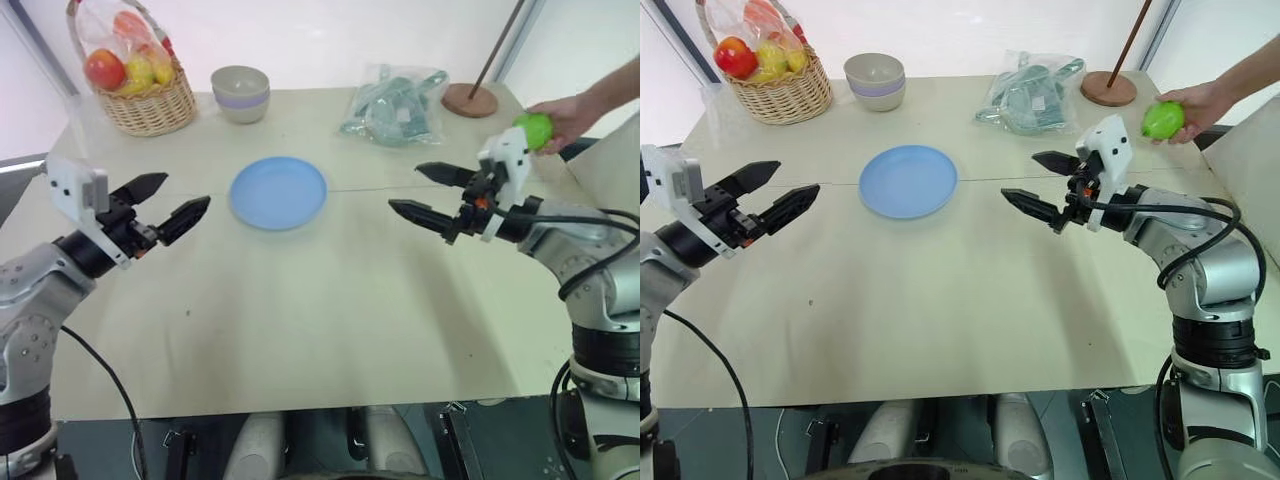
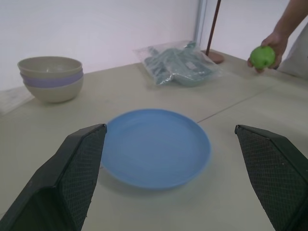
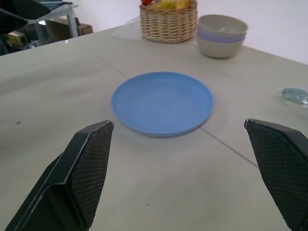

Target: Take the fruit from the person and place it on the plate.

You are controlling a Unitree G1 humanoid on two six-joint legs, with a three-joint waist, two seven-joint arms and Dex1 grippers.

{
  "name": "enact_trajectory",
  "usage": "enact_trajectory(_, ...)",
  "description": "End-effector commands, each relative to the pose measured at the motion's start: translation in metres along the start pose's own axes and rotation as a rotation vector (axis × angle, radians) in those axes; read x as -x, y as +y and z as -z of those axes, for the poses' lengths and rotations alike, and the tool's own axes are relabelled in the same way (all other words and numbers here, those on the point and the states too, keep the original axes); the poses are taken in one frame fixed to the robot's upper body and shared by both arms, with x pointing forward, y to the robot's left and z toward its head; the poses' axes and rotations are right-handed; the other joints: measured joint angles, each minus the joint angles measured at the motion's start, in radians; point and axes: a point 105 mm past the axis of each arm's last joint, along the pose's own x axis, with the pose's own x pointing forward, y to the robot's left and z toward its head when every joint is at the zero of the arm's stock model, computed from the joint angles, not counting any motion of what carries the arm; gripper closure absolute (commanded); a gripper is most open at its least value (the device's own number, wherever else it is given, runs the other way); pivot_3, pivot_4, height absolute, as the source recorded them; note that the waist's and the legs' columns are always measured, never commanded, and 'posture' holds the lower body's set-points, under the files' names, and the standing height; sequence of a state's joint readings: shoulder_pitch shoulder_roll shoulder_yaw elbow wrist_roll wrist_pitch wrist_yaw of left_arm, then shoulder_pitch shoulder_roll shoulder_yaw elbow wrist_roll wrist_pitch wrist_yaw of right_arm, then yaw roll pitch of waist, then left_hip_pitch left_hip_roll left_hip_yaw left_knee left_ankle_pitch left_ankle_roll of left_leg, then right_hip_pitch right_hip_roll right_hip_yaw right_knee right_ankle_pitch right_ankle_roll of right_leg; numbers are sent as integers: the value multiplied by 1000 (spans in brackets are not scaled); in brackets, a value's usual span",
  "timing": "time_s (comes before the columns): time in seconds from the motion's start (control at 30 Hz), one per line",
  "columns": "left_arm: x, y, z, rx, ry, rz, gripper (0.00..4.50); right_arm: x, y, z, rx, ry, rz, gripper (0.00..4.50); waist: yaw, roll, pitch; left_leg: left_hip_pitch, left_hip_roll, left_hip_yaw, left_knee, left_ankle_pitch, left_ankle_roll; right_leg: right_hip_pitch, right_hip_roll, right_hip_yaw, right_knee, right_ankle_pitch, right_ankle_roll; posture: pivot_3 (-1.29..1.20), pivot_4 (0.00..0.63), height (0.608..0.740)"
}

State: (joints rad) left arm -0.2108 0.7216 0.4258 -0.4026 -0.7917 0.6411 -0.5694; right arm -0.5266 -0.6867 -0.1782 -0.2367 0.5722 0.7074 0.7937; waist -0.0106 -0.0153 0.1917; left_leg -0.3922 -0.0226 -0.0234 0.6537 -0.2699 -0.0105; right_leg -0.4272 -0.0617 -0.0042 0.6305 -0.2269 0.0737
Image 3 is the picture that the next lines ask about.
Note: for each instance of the brown cardboard box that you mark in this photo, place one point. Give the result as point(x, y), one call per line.
point(61, 27)

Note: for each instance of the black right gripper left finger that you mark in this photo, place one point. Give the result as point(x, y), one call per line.
point(81, 173)

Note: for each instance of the grey metal stand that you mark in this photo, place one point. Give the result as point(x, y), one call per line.
point(55, 14)

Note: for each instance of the lavender bowl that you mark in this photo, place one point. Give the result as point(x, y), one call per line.
point(220, 37)

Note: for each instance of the yellow fruit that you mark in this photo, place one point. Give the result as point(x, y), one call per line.
point(172, 4)

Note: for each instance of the woven wicker basket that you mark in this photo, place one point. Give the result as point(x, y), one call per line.
point(168, 22)

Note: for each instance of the red round object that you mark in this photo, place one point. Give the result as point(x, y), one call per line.
point(146, 2)

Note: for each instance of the beige bowl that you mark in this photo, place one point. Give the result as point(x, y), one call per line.
point(223, 24)
point(219, 48)

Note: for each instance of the blue round plate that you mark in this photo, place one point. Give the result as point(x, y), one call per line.
point(162, 103)

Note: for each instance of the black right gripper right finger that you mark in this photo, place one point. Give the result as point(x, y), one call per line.
point(281, 163)

